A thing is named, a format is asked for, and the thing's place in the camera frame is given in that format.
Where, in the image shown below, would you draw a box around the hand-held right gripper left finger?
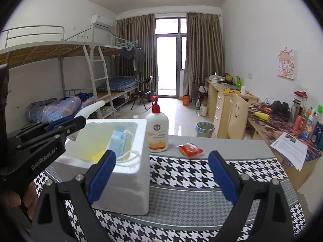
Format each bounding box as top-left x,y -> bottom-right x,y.
30,149 -> 117,242

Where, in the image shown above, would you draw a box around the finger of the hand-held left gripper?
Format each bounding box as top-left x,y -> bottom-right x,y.
7,117 -> 75,140
16,116 -> 87,150

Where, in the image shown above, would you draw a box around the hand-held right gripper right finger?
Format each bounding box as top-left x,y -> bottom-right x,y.
208,150 -> 296,242

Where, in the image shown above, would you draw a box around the yellow foam net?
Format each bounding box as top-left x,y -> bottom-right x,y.
87,150 -> 106,162

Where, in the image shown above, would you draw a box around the white foam strip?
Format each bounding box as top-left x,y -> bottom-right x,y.
66,100 -> 106,142

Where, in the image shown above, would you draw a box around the white foam box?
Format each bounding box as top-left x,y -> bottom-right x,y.
52,119 -> 151,216

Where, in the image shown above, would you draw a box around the blue face mask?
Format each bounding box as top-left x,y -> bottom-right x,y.
107,130 -> 141,163

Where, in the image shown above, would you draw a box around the person's left hand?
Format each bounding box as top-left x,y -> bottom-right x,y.
0,181 -> 38,221

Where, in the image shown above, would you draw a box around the blue orange quilt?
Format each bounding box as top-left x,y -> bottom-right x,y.
26,93 -> 96,123

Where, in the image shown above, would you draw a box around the red snack packet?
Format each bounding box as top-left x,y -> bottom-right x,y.
175,143 -> 204,158

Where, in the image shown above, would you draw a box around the houndstooth tablecloth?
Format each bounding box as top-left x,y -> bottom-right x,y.
33,134 -> 307,242

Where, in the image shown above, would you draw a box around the trash bin with blue liner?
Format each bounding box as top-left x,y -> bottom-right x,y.
196,121 -> 216,139

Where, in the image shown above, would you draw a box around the white bunk bed ladder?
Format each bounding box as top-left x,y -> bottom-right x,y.
83,44 -> 114,118

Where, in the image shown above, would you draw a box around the blue plaid bedding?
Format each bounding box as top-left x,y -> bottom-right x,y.
97,77 -> 140,92

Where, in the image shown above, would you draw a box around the wooden chair with smiley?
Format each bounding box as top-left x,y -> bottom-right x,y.
227,93 -> 250,140

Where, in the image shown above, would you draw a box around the wooden desk with patterned cloth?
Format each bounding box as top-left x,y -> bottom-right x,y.
247,103 -> 323,190

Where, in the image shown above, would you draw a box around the white pump bottle red cap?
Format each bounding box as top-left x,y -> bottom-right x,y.
146,95 -> 169,153

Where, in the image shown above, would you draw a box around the wooden desk with drawers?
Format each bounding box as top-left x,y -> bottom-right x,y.
205,78 -> 260,140

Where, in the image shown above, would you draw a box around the yellow sponge roll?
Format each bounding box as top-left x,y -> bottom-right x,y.
254,111 -> 271,122

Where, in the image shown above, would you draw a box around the printed paper sheets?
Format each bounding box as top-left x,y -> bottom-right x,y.
271,132 -> 308,171

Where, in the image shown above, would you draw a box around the black folding chair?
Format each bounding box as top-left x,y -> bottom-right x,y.
131,76 -> 154,111

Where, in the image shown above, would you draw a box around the metal bunk bed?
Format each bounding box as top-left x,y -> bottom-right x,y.
0,25 -> 99,129
97,37 -> 142,112

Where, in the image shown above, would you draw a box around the black headphones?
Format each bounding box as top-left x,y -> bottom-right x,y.
273,100 -> 291,118

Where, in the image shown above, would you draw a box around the dark hanging clothes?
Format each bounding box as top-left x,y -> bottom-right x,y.
122,42 -> 146,71

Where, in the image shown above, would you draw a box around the group of bottles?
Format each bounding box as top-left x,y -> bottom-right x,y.
290,91 -> 323,146

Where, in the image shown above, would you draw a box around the white air conditioner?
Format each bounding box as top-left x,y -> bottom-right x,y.
91,15 -> 117,28

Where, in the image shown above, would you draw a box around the brown curtain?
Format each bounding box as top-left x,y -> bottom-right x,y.
186,12 -> 225,96
115,14 -> 156,98

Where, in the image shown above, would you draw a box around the glass balcony door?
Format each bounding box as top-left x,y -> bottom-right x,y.
154,18 -> 188,98

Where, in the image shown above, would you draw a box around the wall poster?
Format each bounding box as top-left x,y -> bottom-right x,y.
277,47 -> 296,80

